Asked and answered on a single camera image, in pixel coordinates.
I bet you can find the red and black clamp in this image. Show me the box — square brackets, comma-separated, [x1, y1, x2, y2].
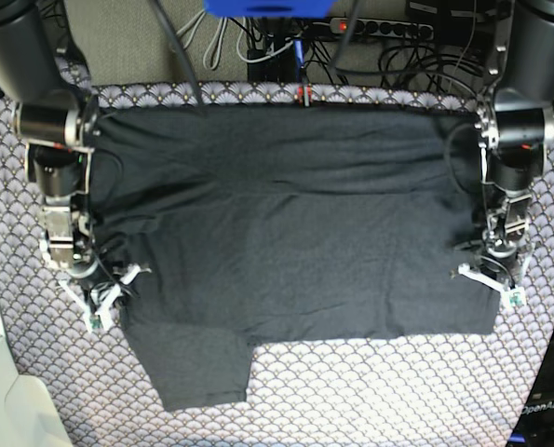
[295, 84, 313, 107]

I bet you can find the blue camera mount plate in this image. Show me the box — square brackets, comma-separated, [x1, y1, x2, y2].
[204, 0, 334, 19]

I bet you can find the grey looped cable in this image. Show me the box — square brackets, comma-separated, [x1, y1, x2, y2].
[169, 9, 229, 71]

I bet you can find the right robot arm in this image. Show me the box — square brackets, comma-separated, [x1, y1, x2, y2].
[0, 1, 149, 332]

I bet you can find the dark grey T-shirt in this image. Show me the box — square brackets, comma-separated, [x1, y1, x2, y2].
[92, 105, 499, 412]

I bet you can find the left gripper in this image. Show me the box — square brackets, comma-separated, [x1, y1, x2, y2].
[451, 234, 535, 308]

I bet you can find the white plastic bin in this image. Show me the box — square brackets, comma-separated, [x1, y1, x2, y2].
[0, 312, 72, 446]

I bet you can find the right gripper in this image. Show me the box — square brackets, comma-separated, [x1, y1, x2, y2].
[39, 233, 151, 332]

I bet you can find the black power strip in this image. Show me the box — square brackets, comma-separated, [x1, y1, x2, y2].
[354, 19, 435, 41]

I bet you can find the blue clamp handle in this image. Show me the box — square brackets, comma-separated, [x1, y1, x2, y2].
[293, 39, 304, 70]

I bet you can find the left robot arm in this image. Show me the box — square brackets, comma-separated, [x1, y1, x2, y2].
[454, 1, 554, 308]

